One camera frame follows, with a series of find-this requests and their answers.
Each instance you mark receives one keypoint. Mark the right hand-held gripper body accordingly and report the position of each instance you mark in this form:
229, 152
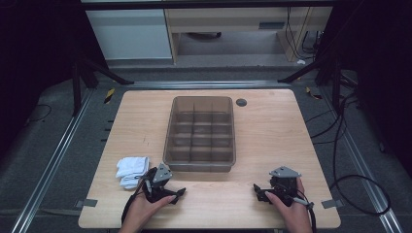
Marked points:
285, 186

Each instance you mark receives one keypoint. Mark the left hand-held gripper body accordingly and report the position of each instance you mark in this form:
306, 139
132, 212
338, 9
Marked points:
162, 174

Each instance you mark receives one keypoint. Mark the white cloth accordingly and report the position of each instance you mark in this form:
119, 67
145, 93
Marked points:
132, 170

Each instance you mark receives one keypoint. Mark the translucent grey divided organizer box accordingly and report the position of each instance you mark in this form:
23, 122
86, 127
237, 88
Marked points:
200, 132

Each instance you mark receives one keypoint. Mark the person's right hand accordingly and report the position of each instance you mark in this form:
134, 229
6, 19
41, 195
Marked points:
294, 216

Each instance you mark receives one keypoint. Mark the person's left hand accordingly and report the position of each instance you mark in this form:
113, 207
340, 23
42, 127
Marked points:
139, 212

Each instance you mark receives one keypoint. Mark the grey tape strip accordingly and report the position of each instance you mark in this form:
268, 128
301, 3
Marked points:
332, 204
87, 203

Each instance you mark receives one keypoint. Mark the round dark table grommet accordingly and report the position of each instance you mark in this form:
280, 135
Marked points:
241, 102

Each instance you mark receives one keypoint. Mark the yellow black tape piece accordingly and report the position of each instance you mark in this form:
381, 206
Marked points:
109, 95
312, 93

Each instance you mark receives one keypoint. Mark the black metal stand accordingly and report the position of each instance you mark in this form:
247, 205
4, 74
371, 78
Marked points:
76, 87
336, 84

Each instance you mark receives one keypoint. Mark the small white floor scrap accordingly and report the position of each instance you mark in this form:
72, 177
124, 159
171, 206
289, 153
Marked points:
301, 62

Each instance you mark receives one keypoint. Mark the white cabinet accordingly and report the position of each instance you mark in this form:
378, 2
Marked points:
129, 34

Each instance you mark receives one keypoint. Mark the light wooden desk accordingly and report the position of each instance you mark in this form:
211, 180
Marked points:
226, 19

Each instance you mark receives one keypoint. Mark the metal cross rail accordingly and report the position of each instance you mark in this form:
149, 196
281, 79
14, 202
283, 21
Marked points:
207, 84

